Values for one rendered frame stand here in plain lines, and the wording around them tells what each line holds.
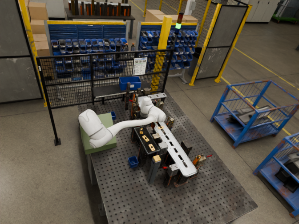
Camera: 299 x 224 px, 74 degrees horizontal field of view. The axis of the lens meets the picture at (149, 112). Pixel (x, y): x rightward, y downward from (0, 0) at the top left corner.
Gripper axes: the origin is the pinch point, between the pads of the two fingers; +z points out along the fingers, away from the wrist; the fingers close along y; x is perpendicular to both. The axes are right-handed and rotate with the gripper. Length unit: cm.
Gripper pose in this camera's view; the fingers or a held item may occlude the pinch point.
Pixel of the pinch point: (141, 128)
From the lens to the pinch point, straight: 220.2
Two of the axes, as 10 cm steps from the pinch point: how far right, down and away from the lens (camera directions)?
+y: 9.9, 1.1, 1.0
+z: -1.5, 7.4, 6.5
